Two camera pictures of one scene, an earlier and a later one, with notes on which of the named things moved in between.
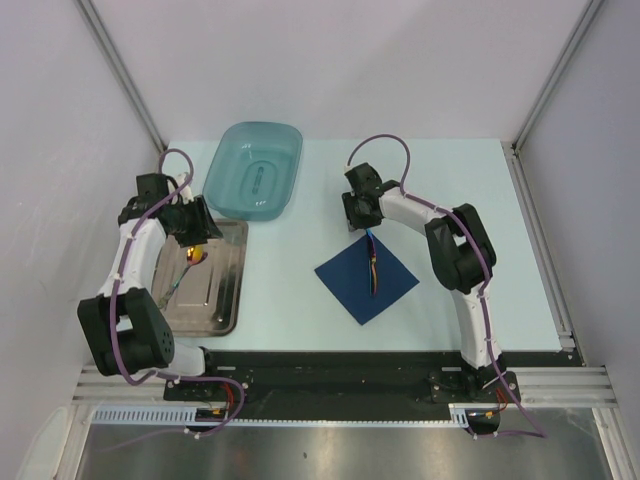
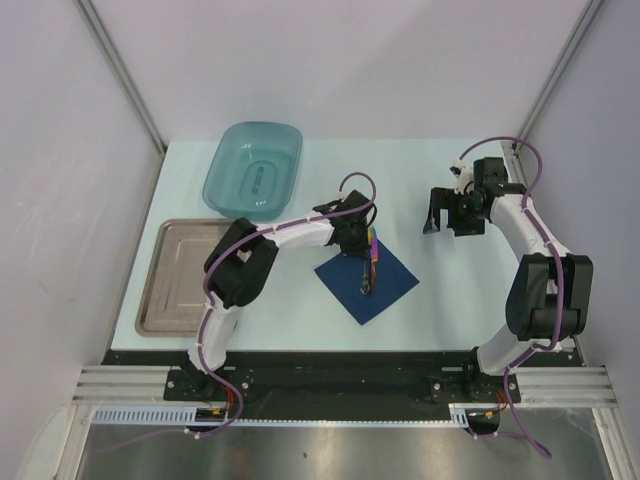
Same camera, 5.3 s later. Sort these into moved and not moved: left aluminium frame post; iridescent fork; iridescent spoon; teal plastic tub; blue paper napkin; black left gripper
Moved: iridescent spoon; black left gripper
Not moved: left aluminium frame post; iridescent fork; teal plastic tub; blue paper napkin
